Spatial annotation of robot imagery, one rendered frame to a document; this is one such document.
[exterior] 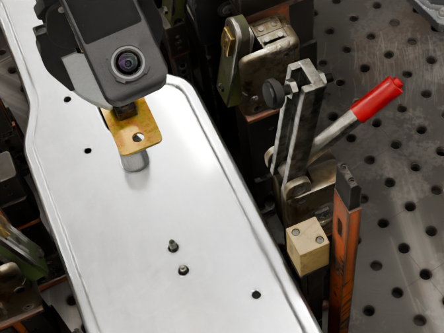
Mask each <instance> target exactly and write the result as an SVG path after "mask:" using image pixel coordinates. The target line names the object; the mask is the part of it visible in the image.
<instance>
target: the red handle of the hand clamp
mask: <svg viewBox="0 0 444 333"><path fill-rule="evenodd" d="M403 86H404V84H403V82H402V81H401V80H400V79H399V78H398V77H397V76H396V77H395V78H392V77H391V76H388V77H387V78H386V79H385V80H383V81H382V82H381V83H379V84H378V85H377V86H376V87H375V88H373V89H372V90H371V91H369V92H368V93H367V94H366V95H365V96H363V97H362V98H361V99H359V100H358V101H357V102H356V103H355V104H353V105H352V106H351V107H350V108H351V109H350V110H348V111H347V112H346V113H345V114H344V115H343V116H341V117H340V118H338V119H337V120H336V121H335V122H334V123H333V124H331V125H330V126H329V127H327V128H326V129H325V130H324V131H323V132H321V133H320V134H319V135H317V136H316V137H315V138H314V139H313V145H312V148H311V154H310V157H309V161H308V165H307V166H309V165H310V164H311V163H312V162H313V161H315V160H316V159H317V158H319V157H320V156H321V155H322V154H323V153H325V152H326V151H327V150H329V149H330V148H331V147H332V146H334V145H335V144H336V143H337V142H339V141H340V140H341V139H342V138H344V137H345V136H347V134H349V133H350V132H351V131H353V130H354V129H355V128H356V127H357V126H359V125H360V124H362V123H363V124H364V123H365V122H367V121H368V120H369V119H371V118H372V117H373V116H374V115H375V114H377V113H378V112H380V111H381V110H382V109H383V108H384V107H385V106H387V105H388V104H390V103H391V102H392V101H393V100H394V99H396V98H397V97H398V96H400V95H401V94H402V93H403V90H402V87H403ZM286 164H287V161H283V162H281V163H280V164H279V167H278V168H277V169H278V172H279V173H280V175H281V177H282V178H283V177H284V174H285V168H286Z"/></svg>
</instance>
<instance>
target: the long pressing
mask: <svg viewBox="0 0 444 333"><path fill-rule="evenodd" d="M35 4H36V1H35V0H0V27H1V30H2V33H3V35H4V38H5V41H6V43H7V46H8V49H9V52H10V54H11V57H12V59H13V63H14V65H15V68H16V71H17V73H18V77H19V79H20V82H21V84H22V87H23V90H24V93H25V95H26V98H27V101H28V119H27V123H26V131H25V136H24V145H23V149H24V156H25V159H26V162H27V164H28V167H29V170H30V173H31V176H32V179H33V181H34V185H35V187H36V190H37V193H38V196H39V198H40V202H41V204H42V207H43V210H44V213H45V216H46V219H47V221H48V225H49V227H50V231H51V233H52V236H53V238H54V242H55V245H56V248H57V251H58V253H59V257H60V259H61V262H62V264H63V268H64V270H65V274H66V276H67V279H68V282H69V285H70V288H71V290H72V293H73V296H74V299H75V302H76V305H77V308H78V310H79V314H80V316H81V319H82V321H83V325H84V327H85V331H86V333H323V332H322V330H321V328H320V326H319V324H318V322H317V320H316V318H315V316H314V314H313V312H312V310H311V308H310V307H309V304H308V303H307V300H306V299H305V296H304V295H303V293H302V291H301V289H300V287H299V285H298V283H297V281H296V279H295V277H294V275H293V273H292V272H291V270H290V268H289V266H288V264H287V262H286V260H285V258H284V256H283V254H282V252H281V250H280V249H279V246H278V244H277V242H276V240H275V238H274V236H273V234H272V233H271V231H270V229H269V227H268V225H267V223H266V221H265V219H264V217H263V215H262V213H261V212H260V210H259V208H258V206H257V204H256V202H255V200H254V198H253V196H252V194H251V192H250V190H249V189H248V186H247V185H246V182H245V181H244V178H243V177H242V174H241V172H240V171H239V169H238V167H237V165H236V163H235V161H234V159H233V157H232V155H231V153H230V151H229V150H228V148H227V146H226V144H225V142H224V140H223V138H222V136H221V134H220V132H219V130H218V129H217V126H216V125H215V122H214V121H213V118H212V117H211V114H210V113H209V110H208V109H207V107H206V105H205V103H204V101H203V99H202V97H201V95H200V93H199V91H198V90H197V88H196V87H195V85H194V84H193V83H191V82H190V81H189V80H187V79H185V78H183V77H180V76H177V75H173V74H170V73H167V80H166V84H165V86H164V87H163V88H162V89H161V90H159V91H157V92H154V93H152V94H149V95H147V96H145V99H146V101H147V103H148V105H149V108H150V110H151V112H152V114H153V117H154V119H155V121H156V123H157V125H158V127H159V129H160V131H161V133H162V136H163V140H162V141H161V142H160V143H159V144H158V145H155V146H152V147H150V148H148V149H146V151H147V154H148V156H149V162H148V164H147V166H146V167H145V168H144V169H143V170H141V171H138V172H130V171H127V170H126V169H125V168H124V167H123V166H122V162H121V159H120V156H119V154H118V148H117V147H116V144H115V142H114V139H113V137H112V134H111V132H110V130H109V129H108V128H107V125H106V123H105V121H104V118H103V116H102V114H101V111H100V109H99V107H97V106H95V105H93V104H90V103H89V102H87V101H85V100H83V99H82V98H80V97H79V96H77V95H76V94H75V93H74V92H73V91H69V90H68V89H67V88H66V87H64V86H63V85H62V84H61V83H60V82H59V81H57V80H56V79H55V78H54V77H52V76H51V75H50V74H49V73H48V71H47V70H46V68H45V67H44V64H43V63H42V59H41V57H40V54H39V52H38V49H37V47H36V37H35V35H34V33H33V30H32V28H33V27H34V26H38V25H40V24H43V22H42V20H38V19H37V17H36V14H35V12H34V9H33V7H34V6H35ZM67 96H70V97H71V100H70V101H69V102H64V98H65V97H67ZM86 148H91V149H92V151H91V153H89V154H86V153H85V149H86ZM170 239H173V240H174V241H175V242H176V244H177V245H178V246H179V249H178V251H177V252H170V251H169V250H168V247H169V244H168V242H169V240H170ZM181 266H187V267H188V269H189V272H188V273H187V274H186V275H185V276H182V275H180V274H179V273H178V269H179V268H180V267H181ZM254 291H259V292H260V293H261V296H260V298H259V299H254V298H253V297H252V293H253V292H254Z"/></svg>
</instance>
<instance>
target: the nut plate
mask: <svg viewBox="0 0 444 333"><path fill-rule="evenodd" d="M100 109H101V110H102V113H103V115H104V118H105V120H106V123H107V125H108V127H109V130H110V132H111V134H112V137H113V139H114V142H115V144H116V147H117V148H118V151H119V153H120V154H121V156H123V157H127V156H130V155H132V154H135V153H138V152H140V151H142V150H145V149H148V148H150V147H152V146H155V145H158V144H159V143H160V142H161V141H162V140H163V136H162V133H161V131H160V129H159V127H158V125H157V123H156V121H155V119H154V117H153V114H152V112H151V110H150V108H149V105H148V103H147V101H146V99H145V97H143V98H140V99H138V100H136V101H134V102H131V103H129V104H127V105H125V106H121V107H114V108H113V109H112V110H105V109H103V108H100ZM137 134H141V135H143V136H144V138H143V140H142V141H140V142H134V141H133V137H134V136H135V135H137Z"/></svg>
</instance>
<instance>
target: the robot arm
mask: <svg viewBox="0 0 444 333"><path fill-rule="evenodd" d="M35 1H36V4H35V6H34V7H33V9H34V12H35V14H36V17H37V19H38V20H42V22H43V24H40V25H38V26H34V27H33V28H32V30H33V33H34V35H35V37H36V47H37V49H38V52H39V54H40V57H41V59H42V63H43V64H44V67H45V68H46V70H47V71H48V73H49V74H50V75H51V76H52V77H54V78H55V79H56V80H57V81H59V82H60V83H61V84H62V85H63V86H64V87H66V88H67V89H68V90H69V91H73V92H74V93H75V94H76V95H77V96H79V97H80V98H82V99H83V100H85V101H87V102H89V103H90V104H93V105H95V106H97V107H100V108H103V109H105V110H112V109H113V108H114V107H121V106H125V105H127V104H129V103H131V102H134V101H136V100H138V99H140V98H143V97H145V96H147V95H149V94H152V93H155V92H157V91H159V90H161V89H162V88H163V87H164V86H165V84H166V81H167V73H168V66H167V63H166V61H165V59H164V57H163V55H162V53H161V50H160V44H161V38H162V34H163V21H162V18H161V14H160V12H159V10H158V8H157V6H156V4H155V2H154V0H35Z"/></svg>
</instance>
